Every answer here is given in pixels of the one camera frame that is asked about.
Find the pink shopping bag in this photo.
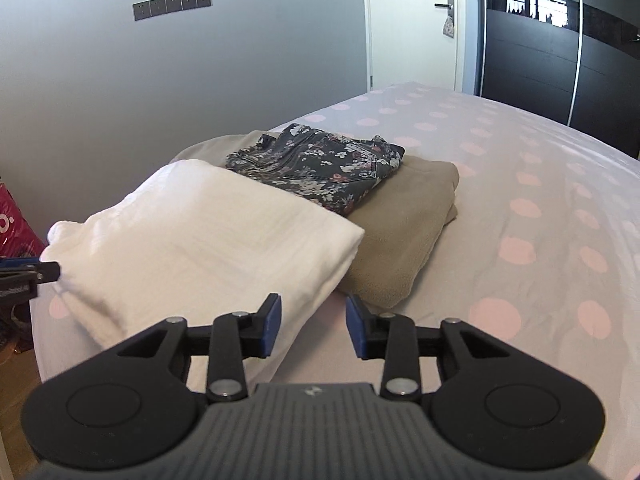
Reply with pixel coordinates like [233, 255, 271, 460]
[0, 183, 44, 258]

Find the white folded cloth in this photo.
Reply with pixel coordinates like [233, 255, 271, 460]
[32, 159, 363, 385]

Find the beige folded fleece garment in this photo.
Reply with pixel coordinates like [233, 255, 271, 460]
[177, 130, 460, 310]

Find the dark floral folded garment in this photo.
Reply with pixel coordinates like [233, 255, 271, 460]
[224, 124, 405, 216]

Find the grey pink-dotted bed cover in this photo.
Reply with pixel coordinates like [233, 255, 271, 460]
[29, 80, 640, 480]

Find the white door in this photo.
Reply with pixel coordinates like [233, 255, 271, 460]
[366, 0, 465, 90]

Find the black wardrobe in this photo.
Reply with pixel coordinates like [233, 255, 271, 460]
[477, 0, 639, 157]

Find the grey wall switch panel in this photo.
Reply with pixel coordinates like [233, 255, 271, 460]
[132, 0, 212, 22]

